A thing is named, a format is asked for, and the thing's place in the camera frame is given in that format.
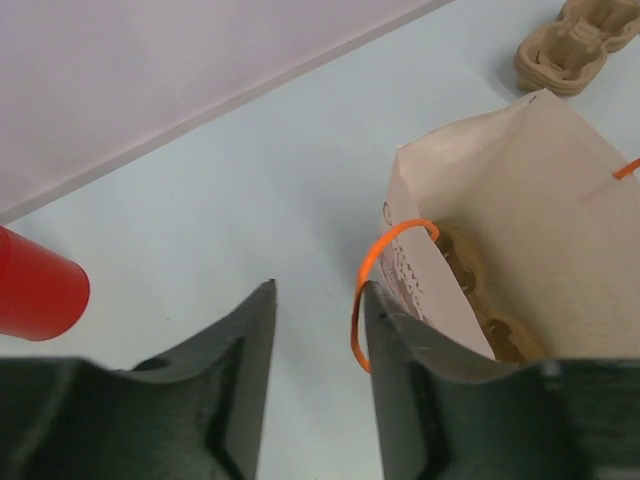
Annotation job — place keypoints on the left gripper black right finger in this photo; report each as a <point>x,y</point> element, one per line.
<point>446,412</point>

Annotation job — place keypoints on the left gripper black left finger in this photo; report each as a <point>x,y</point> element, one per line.
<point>194,411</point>

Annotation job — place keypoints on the white paper takeout bag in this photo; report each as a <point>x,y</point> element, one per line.
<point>553,209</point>

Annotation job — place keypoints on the red plastic cup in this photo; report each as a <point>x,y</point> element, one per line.
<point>42,293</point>

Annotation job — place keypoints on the brown pulp cup carrier stack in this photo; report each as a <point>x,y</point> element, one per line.
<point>564,56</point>

